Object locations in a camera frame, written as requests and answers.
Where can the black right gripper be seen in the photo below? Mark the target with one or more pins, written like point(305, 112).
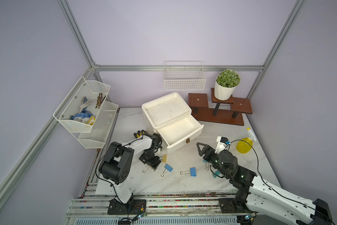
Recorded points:
point(206, 148)

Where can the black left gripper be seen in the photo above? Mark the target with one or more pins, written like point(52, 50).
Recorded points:
point(154, 163)

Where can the blue binder clip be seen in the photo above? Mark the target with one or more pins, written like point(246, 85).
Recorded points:
point(192, 172)
point(167, 168)

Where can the white top drawer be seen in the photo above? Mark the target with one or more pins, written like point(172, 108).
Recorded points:
point(180, 133)

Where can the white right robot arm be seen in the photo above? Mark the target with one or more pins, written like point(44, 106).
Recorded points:
point(258, 195)

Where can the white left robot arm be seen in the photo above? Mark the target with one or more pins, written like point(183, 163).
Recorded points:
point(114, 167)

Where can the teal binder clip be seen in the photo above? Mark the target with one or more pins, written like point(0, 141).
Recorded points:
point(217, 174)
point(207, 165)

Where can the white three-drawer cabinet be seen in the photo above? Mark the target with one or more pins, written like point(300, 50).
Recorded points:
point(164, 111)

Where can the yellow black work glove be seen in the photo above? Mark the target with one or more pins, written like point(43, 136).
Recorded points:
point(140, 134)

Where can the yellow spray bottle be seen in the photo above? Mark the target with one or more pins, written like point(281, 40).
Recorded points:
point(246, 144)

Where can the brown wooden stepped shelf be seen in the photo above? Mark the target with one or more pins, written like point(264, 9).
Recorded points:
point(230, 111)

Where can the white mesh lower bin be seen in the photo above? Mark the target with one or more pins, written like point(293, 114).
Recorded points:
point(96, 139)

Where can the white mesh bin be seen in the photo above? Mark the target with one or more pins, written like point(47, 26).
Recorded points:
point(69, 107)
point(96, 139)

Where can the green plant in white pot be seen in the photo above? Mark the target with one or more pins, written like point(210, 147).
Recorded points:
point(225, 84)

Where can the brown wooden clothespins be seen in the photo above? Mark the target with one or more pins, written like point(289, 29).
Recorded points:
point(100, 100)

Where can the blue white cloth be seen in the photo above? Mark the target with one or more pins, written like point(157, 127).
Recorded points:
point(84, 116)

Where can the white mesh upper bin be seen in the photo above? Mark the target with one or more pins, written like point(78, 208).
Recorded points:
point(69, 107)

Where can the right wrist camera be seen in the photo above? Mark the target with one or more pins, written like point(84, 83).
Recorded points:
point(222, 143)

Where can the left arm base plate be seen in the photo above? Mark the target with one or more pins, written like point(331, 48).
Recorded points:
point(132, 207)

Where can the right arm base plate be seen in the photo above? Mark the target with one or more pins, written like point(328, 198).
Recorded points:
point(234, 205)

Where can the white wire wall basket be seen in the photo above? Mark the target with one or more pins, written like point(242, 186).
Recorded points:
point(184, 80)

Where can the aluminium frame rail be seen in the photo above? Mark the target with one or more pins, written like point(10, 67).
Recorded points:
point(210, 68)

